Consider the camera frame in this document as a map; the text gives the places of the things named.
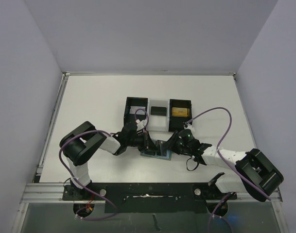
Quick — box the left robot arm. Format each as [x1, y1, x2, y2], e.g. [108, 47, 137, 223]
[59, 120, 158, 190]

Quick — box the silver blue card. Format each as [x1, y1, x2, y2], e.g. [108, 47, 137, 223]
[129, 106, 145, 115]

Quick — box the gold card in bin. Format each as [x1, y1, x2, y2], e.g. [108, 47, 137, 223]
[172, 107, 190, 117]

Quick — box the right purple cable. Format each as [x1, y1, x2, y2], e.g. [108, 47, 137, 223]
[184, 107, 272, 201]

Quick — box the black right bin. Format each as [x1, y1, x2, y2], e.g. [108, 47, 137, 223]
[168, 99, 192, 132]

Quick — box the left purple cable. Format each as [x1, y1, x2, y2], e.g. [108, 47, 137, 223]
[59, 108, 150, 192]

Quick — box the black bin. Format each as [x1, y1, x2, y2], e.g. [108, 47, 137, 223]
[168, 99, 192, 132]
[123, 97, 148, 125]

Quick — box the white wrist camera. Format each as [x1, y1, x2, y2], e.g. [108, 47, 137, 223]
[184, 123, 195, 133]
[135, 119, 149, 131]

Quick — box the purple cable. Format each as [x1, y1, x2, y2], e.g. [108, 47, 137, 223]
[184, 107, 272, 201]
[59, 108, 150, 192]

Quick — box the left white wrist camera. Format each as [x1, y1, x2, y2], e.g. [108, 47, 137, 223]
[135, 119, 149, 131]

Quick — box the aluminium front rail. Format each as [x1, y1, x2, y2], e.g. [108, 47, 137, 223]
[20, 183, 282, 203]

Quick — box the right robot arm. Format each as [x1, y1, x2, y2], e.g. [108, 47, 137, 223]
[163, 129, 284, 202]

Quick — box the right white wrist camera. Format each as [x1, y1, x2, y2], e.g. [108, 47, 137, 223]
[184, 123, 195, 133]

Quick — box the white middle bin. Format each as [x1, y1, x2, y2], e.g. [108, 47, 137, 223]
[147, 98, 169, 132]

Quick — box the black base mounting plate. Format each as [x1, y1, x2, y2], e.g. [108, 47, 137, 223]
[62, 182, 236, 214]

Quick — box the black left bin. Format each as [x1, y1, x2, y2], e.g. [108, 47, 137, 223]
[123, 97, 148, 125]

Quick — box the green leather card holder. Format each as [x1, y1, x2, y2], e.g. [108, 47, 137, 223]
[140, 139, 172, 161]

